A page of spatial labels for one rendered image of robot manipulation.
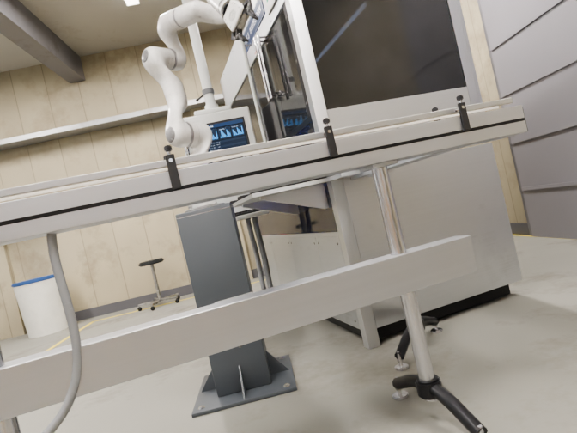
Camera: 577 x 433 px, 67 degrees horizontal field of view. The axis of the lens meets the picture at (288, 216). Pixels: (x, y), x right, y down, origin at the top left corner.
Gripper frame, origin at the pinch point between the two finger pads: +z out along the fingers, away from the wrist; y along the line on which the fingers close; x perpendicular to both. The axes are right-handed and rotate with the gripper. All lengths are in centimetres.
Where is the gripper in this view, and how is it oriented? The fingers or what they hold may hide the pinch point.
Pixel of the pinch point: (249, 28)
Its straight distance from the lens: 185.6
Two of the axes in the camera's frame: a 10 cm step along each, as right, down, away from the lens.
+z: 5.3, 6.9, -5.0
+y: 4.6, -7.3, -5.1
